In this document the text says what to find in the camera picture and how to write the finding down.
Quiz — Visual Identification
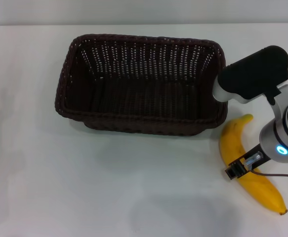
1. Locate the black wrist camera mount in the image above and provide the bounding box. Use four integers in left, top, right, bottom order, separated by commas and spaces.
224, 145, 271, 179

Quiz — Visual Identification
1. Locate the yellow banana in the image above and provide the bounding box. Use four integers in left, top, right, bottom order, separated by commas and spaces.
219, 114, 288, 216

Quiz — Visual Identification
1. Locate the dark brown woven basket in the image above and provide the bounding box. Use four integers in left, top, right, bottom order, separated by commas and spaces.
54, 34, 229, 137

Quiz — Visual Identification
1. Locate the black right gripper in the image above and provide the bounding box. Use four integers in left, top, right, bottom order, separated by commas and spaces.
212, 45, 288, 104

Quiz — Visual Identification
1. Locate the thin brown camera cable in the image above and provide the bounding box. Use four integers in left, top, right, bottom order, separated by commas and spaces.
249, 167, 288, 178

